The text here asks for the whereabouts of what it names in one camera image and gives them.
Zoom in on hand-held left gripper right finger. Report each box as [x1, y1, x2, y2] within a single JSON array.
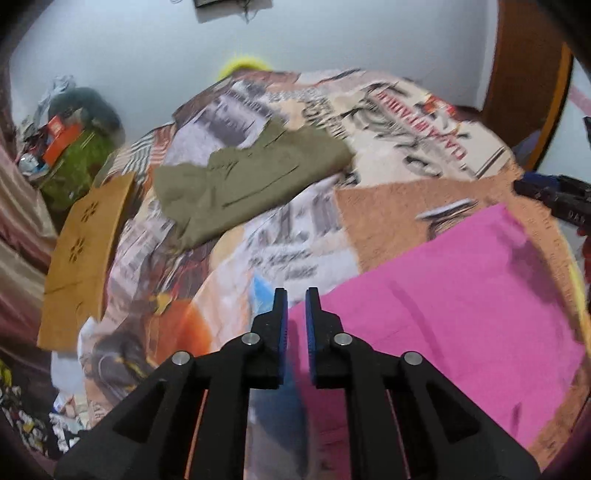
[[305, 287, 541, 480]]

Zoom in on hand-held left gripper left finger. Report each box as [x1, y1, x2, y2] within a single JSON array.
[[54, 287, 290, 480]]

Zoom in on pink pants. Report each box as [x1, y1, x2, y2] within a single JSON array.
[[286, 203, 588, 463]]

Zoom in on olive green pants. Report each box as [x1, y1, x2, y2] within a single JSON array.
[[152, 117, 354, 250]]

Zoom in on printed blanket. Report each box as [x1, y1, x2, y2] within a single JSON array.
[[76, 69, 583, 480]]

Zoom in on brown wooden door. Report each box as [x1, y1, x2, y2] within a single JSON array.
[[480, 0, 573, 121]]

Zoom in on wooden board with flower cutouts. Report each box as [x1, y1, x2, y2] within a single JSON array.
[[37, 172, 137, 352]]

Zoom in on pile of papers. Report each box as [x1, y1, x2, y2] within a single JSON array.
[[0, 360, 93, 459]]

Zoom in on green patterned bag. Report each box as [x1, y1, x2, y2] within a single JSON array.
[[39, 131, 116, 213]]

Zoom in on yellow foam arch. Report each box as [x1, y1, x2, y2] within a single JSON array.
[[218, 55, 269, 79]]

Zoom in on striped brown curtain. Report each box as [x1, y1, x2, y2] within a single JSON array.
[[0, 69, 59, 348]]

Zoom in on orange box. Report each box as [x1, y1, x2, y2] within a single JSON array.
[[42, 117, 84, 167]]

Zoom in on pile of clothes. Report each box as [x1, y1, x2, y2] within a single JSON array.
[[37, 75, 77, 108]]

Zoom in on small black wall screen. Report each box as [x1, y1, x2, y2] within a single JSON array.
[[193, 0, 273, 10]]

